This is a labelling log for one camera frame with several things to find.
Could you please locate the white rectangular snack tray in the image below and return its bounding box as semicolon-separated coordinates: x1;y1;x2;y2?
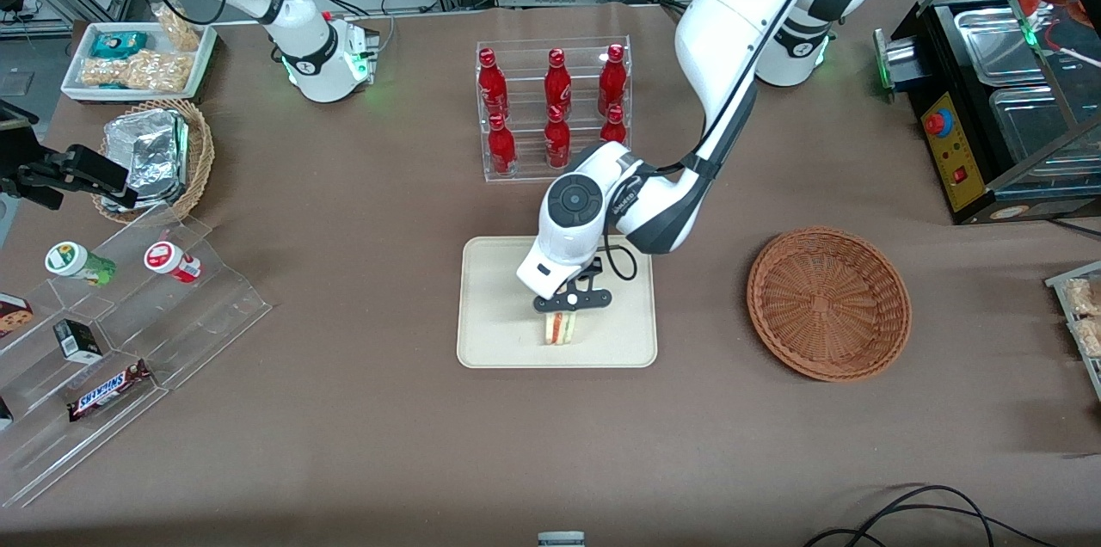
61;20;218;104

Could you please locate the metal cylinder with green light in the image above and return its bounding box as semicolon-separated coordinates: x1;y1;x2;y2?
872;28;918;102

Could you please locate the aluminium foil container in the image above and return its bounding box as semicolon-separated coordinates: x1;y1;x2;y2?
101;108;191;213

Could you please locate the clear acrylic stepped shelf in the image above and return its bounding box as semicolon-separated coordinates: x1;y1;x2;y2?
0;203;274;510

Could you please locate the steel warmer pan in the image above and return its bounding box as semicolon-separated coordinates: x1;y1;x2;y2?
987;86;1101;180
953;7;1055;89

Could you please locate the large brown wicker basket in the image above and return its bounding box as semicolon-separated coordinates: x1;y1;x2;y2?
746;225;913;383

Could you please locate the small black carton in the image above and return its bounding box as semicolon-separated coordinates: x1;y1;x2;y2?
52;318;104;364

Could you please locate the clear cracker packet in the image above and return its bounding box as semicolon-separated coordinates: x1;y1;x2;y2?
1070;317;1101;360
1064;278;1101;317

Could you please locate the white tray with crackers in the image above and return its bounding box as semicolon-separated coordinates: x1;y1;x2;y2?
1044;261;1101;403

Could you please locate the large clear peanut bag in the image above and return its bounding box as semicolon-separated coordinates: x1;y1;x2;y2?
81;49;193;93

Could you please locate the green lid drink cup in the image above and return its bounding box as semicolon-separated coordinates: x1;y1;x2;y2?
45;241;117;287

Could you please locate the clear acrylic bottle rack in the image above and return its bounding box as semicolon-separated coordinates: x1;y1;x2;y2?
475;34;632;183

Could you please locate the cream plastic tray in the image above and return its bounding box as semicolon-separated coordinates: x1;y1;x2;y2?
456;234;659;370

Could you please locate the small tan wicker basket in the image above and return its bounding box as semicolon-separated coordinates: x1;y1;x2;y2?
89;97;216;226

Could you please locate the red cola bottle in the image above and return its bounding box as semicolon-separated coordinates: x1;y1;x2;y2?
487;112;518;177
598;43;628;118
544;47;574;120
599;103;628;145
477;47;509;120
543;104;572;170

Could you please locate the red lid drink cup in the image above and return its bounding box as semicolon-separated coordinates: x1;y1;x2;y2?
143;241;204;284

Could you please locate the small clear peanut bag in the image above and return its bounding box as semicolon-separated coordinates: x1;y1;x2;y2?
152;0;204;52

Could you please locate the black floor cable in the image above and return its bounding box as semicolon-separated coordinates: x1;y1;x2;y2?
803;484;1061;547

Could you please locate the teal snack packet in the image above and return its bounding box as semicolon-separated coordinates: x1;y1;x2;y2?
89;30;150;60

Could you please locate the black food warmer cabinet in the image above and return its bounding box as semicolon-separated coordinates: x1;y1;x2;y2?
876;0;1101;226

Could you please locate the Snickers chocolate bar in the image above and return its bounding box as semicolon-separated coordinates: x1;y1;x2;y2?
67;360;153;423

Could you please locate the brown cookie box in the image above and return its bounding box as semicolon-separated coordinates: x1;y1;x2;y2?
0;292;36;340

